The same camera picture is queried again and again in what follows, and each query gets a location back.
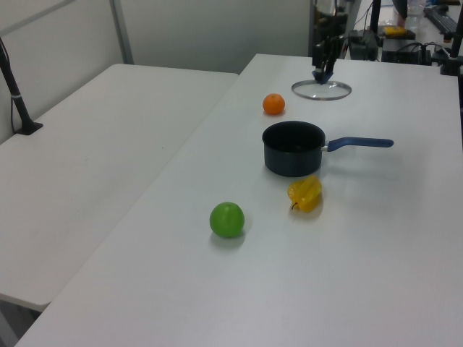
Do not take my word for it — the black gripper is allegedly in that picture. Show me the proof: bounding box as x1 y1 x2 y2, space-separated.
312 13 344 79

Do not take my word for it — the glass lid with blue knob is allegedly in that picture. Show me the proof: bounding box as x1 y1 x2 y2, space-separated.
291 70 353 100

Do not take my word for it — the black control box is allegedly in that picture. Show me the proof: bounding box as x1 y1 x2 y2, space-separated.
347 30 381 61

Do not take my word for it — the black thin pole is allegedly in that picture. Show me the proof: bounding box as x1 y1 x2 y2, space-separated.
368 0 383 37

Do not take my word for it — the orange toy mandarin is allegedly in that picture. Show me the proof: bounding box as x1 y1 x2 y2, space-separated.
262 93 286 116

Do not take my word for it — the yellow flat object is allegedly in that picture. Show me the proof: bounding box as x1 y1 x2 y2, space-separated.
382 25 407 38

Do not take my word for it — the black device box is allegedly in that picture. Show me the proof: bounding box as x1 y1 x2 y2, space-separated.
381 38 433 66

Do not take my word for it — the clear plastic bottle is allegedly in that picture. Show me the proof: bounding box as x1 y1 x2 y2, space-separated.
404 0 425 32

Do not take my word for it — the black long bar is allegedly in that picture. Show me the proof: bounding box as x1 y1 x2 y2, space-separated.
423 4 463 38

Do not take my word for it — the yellow toy starfruit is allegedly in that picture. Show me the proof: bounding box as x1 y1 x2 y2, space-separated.
287 176 323 213

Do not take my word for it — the green toy apple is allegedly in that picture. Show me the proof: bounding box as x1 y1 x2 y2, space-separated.
209 201 246 239

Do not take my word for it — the white plastic folding table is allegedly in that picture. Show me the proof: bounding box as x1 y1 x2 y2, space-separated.
0 63 240 313

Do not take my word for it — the dark saucepan with blue handle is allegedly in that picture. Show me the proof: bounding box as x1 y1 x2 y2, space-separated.
261 120 395 179

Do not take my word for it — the black camera stand pole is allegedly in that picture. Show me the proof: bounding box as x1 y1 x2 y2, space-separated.
438 20 463 77
0 35 44 137

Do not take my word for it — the grey metal partition post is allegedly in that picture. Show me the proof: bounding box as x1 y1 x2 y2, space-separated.
109 0 135 65

